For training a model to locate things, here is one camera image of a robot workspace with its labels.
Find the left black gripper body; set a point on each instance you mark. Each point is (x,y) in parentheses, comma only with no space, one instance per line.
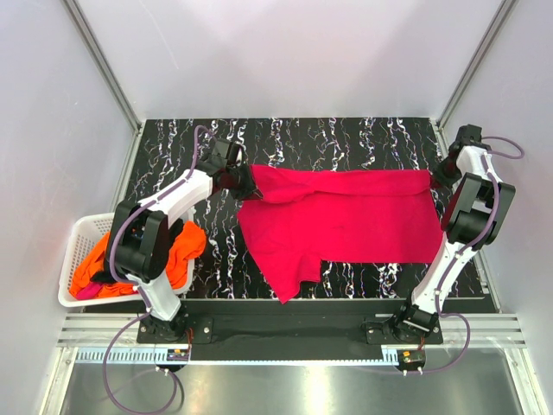
(240,184)

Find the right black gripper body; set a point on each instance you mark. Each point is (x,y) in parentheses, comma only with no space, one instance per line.
(445,174)

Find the magenta t shirt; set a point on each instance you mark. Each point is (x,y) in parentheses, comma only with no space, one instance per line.
(304,218)

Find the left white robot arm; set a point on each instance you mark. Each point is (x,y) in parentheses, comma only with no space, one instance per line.
(137,252)

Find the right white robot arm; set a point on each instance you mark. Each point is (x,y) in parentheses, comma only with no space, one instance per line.
(471,221)

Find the orange t shirt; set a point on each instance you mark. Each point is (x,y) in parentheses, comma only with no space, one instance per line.
(190,244)

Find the white plastic laundry basket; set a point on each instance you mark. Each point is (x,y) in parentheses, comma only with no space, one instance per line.
(86,233)

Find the black t shirt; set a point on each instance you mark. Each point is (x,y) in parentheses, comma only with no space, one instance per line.
(104,276)

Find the right aluminium frame post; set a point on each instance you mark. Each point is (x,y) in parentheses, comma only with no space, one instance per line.
(490,36)

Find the aluminium frame post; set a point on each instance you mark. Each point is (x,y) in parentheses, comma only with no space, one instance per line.
(490,36)
(86,33)

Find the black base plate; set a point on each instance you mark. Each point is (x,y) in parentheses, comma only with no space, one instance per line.
(266,330)

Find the left aluminium frame post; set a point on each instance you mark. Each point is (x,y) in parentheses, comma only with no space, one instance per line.
(86,33)

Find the aluminium rail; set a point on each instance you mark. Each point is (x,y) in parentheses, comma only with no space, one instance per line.
(94,338)

